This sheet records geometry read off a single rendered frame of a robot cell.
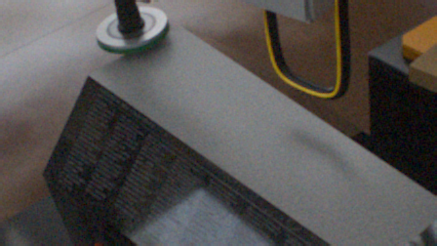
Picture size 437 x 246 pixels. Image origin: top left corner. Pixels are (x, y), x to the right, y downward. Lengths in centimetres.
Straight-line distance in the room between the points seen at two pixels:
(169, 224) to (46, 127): 166
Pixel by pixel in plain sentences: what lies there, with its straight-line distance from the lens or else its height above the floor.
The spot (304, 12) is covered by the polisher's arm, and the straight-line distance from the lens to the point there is 139.
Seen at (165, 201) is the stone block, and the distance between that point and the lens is 172.
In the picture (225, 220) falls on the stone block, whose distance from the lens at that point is 159.
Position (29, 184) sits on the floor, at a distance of 302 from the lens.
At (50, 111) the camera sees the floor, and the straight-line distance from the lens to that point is 337.
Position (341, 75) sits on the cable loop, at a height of 98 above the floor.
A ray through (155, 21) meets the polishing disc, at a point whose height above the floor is 86.
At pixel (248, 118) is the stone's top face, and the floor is 80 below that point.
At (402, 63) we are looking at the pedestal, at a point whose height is 74.
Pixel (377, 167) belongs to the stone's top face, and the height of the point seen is 80.
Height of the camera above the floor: 189
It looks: 39 degrees down
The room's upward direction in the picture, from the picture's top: 12 degrees counter-clockwise
